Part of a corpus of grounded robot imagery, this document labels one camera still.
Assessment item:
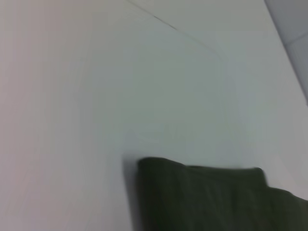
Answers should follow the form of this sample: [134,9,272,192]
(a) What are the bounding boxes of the dark green t-shirt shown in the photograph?
[136,156,308,231]

